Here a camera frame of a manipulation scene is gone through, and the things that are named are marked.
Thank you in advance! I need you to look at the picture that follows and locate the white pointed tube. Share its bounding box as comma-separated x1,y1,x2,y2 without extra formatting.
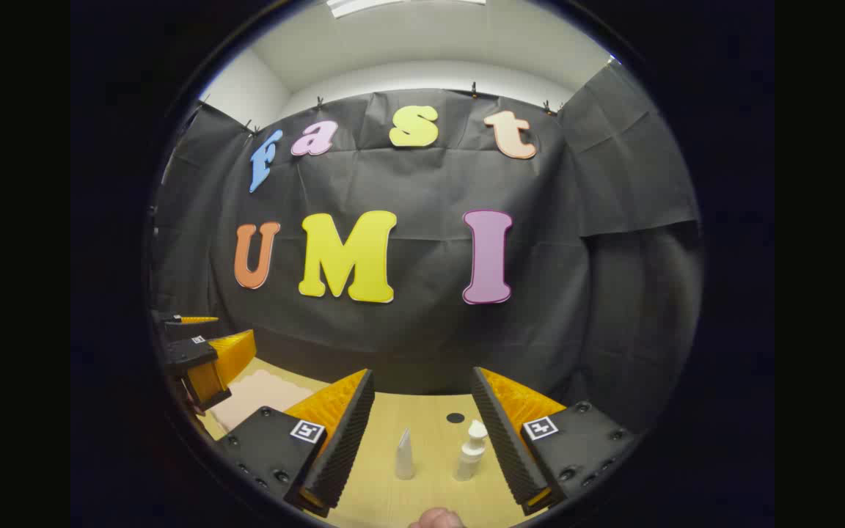
395,428,416,481

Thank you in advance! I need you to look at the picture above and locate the ceiling light panel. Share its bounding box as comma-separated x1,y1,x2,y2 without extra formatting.
327,0,486,18

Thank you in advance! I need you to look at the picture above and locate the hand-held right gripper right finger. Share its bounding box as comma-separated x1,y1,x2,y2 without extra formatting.
471,366,641,517

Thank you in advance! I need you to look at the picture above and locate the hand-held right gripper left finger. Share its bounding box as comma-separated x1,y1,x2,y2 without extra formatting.
213,368,376,518

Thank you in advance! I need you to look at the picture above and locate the white pump bottle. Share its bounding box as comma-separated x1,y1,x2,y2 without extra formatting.
453,419,489,483

